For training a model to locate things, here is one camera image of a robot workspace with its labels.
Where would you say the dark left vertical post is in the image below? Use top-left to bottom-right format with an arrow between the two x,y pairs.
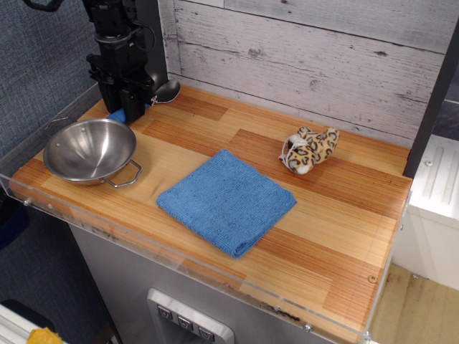
136,0 -> 169,88

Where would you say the stainless steel bowl with handles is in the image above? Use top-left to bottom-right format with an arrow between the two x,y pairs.
43,118 -> 143,188

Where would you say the blue handled metal spoon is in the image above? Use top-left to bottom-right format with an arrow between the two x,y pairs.
108,80 -> 181,124

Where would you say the yellow tape object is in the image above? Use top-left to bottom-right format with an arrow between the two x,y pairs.
26,328 -> 64,344

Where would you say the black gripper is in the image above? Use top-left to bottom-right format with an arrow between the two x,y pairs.
86,37 -> 156,124

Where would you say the white side unit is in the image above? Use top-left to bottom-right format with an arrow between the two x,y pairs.
392,135 -> 458,290

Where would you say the dark vertical post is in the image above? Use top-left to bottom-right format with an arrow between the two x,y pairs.
136,0 -> 169,88
403,23 -> 458,178

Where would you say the silver cabinet with dispenser panel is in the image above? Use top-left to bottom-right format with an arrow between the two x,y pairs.
71,226 -> 362,343

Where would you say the dark right vertical post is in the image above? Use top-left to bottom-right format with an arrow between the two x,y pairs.
403,23 -> 458,178

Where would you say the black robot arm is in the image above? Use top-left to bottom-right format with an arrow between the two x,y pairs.
83,1 -> 157,124

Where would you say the folded blue cloth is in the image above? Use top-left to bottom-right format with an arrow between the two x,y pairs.
156,150 -> 296,259

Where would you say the leopard print plush toy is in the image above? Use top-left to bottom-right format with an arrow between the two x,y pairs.
279,126 -> 341,175

